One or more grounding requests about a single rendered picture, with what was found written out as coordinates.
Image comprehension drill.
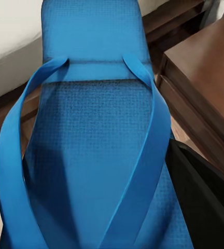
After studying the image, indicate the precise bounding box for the sandal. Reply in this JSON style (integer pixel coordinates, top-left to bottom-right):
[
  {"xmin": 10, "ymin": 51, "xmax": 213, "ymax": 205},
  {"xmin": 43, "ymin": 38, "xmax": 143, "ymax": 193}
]
[{"xmin": 0, "ymin": 0, "xmax": 194, "ymax": 249}]

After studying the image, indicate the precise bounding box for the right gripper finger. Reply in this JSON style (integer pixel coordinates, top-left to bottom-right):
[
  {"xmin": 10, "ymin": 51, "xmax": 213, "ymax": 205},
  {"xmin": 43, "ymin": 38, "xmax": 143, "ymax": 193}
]
[{"xmin": 165, "ymin": 139, "xmax": 224, "ymax": 249}]

